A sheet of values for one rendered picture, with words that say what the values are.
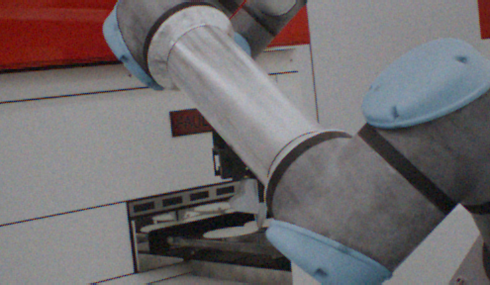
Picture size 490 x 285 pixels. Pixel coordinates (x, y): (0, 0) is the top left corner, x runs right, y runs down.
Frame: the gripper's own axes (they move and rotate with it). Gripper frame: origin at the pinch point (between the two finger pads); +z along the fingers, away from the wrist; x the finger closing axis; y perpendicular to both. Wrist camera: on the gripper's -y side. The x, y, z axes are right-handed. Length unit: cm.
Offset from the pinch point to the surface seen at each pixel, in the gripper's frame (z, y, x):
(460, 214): -4.0, -16.6, 46.1
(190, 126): -17.9, 9.3, -10.6
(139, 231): -0.7, 21.9, -3.2
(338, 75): -23, -96, -230
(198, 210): -2.2, 9.8, -9.3
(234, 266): 6.6, 7.1, 4.7
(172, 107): -21.8, 12.5, -9.3
